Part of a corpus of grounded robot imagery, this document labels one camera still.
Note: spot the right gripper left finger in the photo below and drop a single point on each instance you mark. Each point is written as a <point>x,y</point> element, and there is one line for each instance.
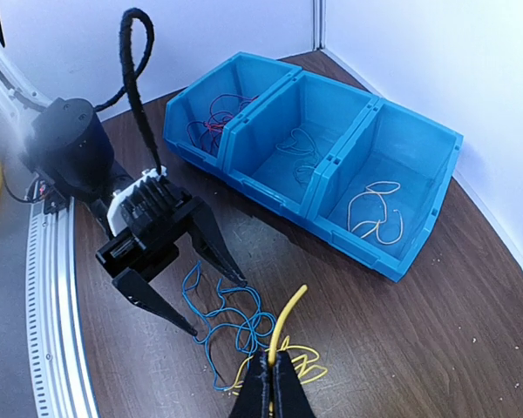
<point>255,395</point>

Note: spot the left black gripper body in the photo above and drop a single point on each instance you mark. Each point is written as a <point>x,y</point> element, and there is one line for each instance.
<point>156,214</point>

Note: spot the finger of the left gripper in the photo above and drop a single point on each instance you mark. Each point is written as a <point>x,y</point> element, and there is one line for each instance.
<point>208,242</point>
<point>140,293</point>

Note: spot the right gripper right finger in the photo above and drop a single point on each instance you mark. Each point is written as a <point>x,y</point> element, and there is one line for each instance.
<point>289,398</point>

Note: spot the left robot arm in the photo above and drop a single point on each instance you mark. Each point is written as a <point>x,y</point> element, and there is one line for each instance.
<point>65,144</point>

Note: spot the blue three-compartment bin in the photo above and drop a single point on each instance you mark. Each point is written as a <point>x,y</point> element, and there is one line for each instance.
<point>363,174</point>

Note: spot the front aluminium rail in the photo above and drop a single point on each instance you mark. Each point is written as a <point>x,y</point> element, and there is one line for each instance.
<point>60,377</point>

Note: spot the left aluminium frame post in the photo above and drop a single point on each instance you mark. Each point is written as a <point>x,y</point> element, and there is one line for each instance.
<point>318,24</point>

